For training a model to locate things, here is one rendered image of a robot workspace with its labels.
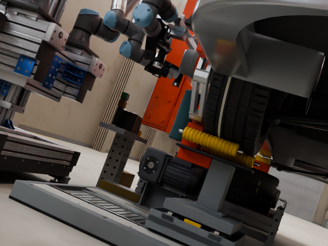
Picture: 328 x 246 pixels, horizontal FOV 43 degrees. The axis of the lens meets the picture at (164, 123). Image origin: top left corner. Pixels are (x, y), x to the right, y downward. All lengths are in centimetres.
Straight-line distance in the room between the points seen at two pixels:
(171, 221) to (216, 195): 27
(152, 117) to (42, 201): 98
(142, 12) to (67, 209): 81
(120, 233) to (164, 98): 110
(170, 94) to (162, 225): 100
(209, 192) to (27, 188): 77
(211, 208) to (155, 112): 83
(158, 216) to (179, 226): 9
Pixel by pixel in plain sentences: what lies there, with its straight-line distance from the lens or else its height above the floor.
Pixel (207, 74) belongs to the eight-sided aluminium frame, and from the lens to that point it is 173.
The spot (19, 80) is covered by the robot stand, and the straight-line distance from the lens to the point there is 217.
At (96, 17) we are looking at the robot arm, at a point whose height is 101.
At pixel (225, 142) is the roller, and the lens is 178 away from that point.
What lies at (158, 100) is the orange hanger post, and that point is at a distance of 249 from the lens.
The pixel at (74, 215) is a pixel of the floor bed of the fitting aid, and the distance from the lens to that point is 169.
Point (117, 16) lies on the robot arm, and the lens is 207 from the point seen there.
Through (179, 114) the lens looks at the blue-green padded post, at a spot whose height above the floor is 60.
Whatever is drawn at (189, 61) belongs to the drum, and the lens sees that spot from 199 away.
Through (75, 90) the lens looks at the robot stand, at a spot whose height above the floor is 56.
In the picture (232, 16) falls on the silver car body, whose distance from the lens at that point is 109.
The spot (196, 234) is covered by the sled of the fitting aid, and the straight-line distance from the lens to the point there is 168.
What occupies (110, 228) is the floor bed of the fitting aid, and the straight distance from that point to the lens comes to 163.
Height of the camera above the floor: 37
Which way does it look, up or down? 5 degrees up
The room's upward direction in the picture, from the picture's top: 20 degrees clockwise
